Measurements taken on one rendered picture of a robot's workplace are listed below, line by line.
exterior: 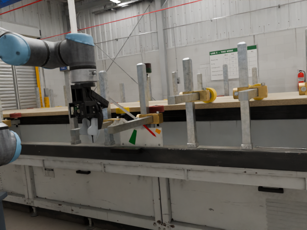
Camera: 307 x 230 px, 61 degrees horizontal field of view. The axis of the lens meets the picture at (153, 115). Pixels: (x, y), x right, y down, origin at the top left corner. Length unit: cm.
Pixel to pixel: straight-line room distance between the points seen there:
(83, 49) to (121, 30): 942
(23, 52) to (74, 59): 15
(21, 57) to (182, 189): 116
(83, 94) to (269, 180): 85
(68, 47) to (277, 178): 98
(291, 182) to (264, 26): 743
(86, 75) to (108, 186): 117
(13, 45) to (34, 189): 178
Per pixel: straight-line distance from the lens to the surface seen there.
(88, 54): 91
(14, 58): 89
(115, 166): 154
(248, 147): 120
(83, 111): 89
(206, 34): 880
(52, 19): 1175
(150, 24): 968
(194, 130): 124
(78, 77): 90
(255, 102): 133
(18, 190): 270
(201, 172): 131
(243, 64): 117
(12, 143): 132
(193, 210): 167
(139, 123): 119
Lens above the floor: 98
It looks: 5 degrees down
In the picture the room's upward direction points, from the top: 5 degrees counter-clockwise
